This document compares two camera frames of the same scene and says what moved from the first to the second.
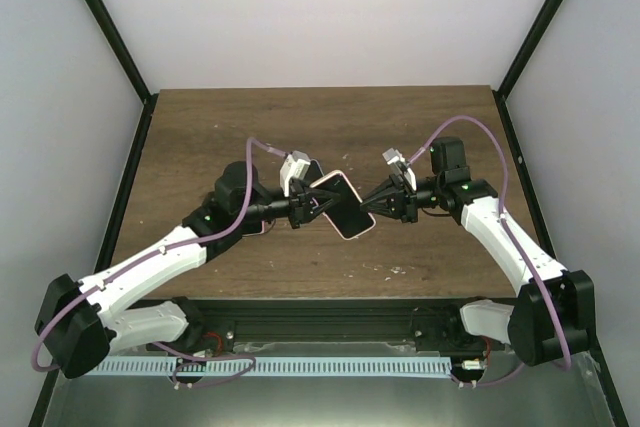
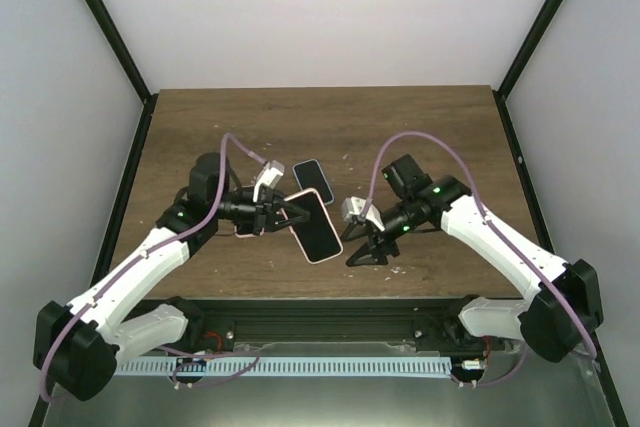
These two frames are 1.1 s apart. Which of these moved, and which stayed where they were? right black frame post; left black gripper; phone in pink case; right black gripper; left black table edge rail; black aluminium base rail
Moved: right black gripper; left black gripper
Stayed: black aluminium base rail; phone in pink case; right black frame post; left black table edge rail
